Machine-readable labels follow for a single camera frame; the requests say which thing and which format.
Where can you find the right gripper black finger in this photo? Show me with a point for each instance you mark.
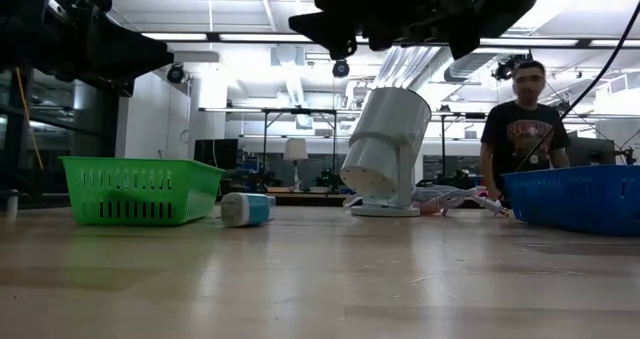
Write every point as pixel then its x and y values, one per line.
pixel 330 21
pixel 381 35

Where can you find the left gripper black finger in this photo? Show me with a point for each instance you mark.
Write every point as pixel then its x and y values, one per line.
pixel 125 59

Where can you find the teal and white charger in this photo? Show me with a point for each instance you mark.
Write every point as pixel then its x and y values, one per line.
pixel 250 210

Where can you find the black beam with light strips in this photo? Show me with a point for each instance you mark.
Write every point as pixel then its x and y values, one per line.
pixel 275 37

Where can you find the white cylindrical desk lamp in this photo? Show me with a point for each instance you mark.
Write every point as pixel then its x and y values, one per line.
pixel 387 129

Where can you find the black ceiling spotlight cluster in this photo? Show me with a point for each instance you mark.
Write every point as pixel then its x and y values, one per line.
pixel 502 69

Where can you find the black computer monitor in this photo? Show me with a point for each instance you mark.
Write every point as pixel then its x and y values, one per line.
pixel 216 154
pixel 595 151

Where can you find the white shaded table lamp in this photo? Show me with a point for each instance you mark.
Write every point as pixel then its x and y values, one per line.
pixel 295 150

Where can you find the green plastic basket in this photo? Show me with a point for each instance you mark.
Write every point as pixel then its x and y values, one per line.
pixel 140 194

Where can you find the person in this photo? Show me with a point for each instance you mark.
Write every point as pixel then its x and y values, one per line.
pixel 525 134

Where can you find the white cup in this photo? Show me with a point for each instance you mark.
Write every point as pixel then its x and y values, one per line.
pixel 12 202

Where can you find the blue plastic basket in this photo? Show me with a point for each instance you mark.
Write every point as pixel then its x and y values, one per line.
pixel 575 199

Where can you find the silver ventilation duct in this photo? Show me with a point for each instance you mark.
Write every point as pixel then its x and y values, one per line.
pixel 465 69

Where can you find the black background table frame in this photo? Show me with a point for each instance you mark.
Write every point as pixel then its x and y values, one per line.
pixel 300 111
pixel 460 115

